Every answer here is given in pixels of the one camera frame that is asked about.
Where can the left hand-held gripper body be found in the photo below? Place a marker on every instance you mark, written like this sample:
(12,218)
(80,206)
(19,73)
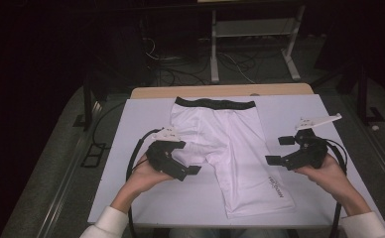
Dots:
(157,155)

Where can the small white floor object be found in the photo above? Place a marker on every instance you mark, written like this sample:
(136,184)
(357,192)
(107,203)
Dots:
(374,127)

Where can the white metal stand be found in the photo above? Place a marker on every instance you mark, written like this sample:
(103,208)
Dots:
(214,49)

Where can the person's right hand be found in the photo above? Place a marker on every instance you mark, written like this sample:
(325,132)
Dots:
(329,177)

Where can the black floor frame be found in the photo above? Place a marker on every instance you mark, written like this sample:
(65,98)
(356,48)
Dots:
(94,155)

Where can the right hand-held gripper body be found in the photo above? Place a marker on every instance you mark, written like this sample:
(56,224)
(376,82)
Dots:
(309,152)

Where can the person's left hand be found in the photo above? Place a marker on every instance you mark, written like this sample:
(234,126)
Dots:
(144,180)

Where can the white shorts with black waistband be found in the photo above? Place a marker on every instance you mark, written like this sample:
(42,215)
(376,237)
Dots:
(233,148)

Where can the dark metal stand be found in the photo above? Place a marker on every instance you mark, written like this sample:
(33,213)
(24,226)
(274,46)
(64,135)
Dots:
(362,95)
(88,99)

